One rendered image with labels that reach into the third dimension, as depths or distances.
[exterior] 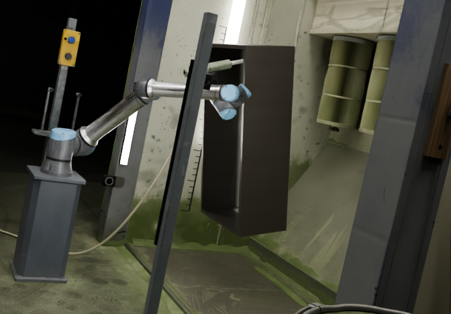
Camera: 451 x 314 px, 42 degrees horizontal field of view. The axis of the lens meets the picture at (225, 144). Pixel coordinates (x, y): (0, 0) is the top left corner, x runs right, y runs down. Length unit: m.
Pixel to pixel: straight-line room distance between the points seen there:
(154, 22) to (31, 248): 1.88
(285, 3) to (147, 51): 1.26
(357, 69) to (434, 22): 2.88
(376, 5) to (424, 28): 2.55
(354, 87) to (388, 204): 2.92
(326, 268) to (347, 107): 1.31
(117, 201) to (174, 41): 1.30
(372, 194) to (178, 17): 2.87
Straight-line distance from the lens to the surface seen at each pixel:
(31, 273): 3.70
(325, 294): 4.20
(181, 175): 2.51
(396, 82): 1.97
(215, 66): 3.51
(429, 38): 1.91
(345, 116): 4.76
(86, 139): 3.70
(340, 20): 4.77
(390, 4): 4.37
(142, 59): 4.42
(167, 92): 3.31
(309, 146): 5.18
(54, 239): 3.65
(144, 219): 4.63
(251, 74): 3.53
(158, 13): 4.46
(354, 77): 4.77
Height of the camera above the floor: 1.31
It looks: 5 degrees down
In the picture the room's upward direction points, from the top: 12 degrees clockwise
